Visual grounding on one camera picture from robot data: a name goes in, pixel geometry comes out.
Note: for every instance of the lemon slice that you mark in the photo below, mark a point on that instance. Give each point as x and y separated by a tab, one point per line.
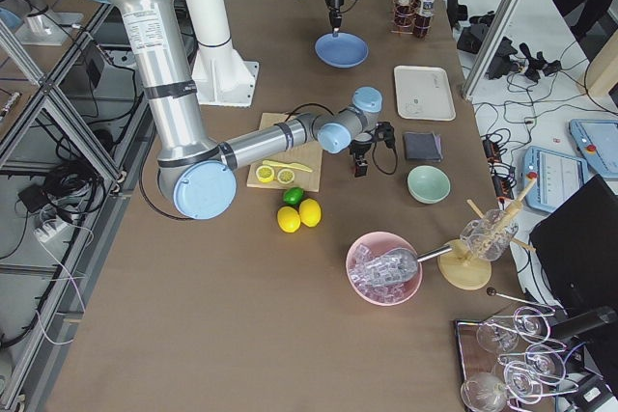
265	174
285	176

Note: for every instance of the copper wire bottle rack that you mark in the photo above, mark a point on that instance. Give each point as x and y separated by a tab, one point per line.
410	32

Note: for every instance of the cream tray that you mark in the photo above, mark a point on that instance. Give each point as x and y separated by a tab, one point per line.
423	93

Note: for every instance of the green bowl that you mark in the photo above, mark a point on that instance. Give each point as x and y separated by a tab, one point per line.
428	184

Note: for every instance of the dark drink bottle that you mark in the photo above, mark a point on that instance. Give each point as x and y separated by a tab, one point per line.
423	18
403	14

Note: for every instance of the metal ice scoop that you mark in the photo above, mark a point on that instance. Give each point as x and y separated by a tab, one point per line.
399	265

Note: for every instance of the blue teach pendant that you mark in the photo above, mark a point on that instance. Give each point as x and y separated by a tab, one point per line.
558	177
597	142

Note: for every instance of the yellow lemon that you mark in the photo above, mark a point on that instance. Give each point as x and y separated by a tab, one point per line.
288	219
310	212

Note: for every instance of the wooden mug tree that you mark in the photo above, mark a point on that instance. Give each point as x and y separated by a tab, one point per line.
460	268

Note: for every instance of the green lime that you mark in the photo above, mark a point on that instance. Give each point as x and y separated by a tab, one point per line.
293	196

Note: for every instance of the pink bowl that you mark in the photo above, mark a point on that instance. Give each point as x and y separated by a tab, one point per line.
368	247

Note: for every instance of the wooden cutting board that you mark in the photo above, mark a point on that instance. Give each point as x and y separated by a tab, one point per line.
310	155

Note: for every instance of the grey folded cloth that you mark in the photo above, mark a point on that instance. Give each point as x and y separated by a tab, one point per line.
425	146

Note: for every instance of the clear glass mug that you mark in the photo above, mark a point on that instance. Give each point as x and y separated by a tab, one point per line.
488	237

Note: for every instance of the yellow plastic knife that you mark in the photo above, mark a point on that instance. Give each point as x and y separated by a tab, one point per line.
293	165

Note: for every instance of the blue plate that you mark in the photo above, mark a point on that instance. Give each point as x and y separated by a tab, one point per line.
342	51

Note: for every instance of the wine glass rack tray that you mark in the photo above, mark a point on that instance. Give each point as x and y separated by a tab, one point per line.
511	362

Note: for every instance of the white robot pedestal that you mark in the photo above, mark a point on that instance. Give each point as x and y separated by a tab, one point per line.
221	76

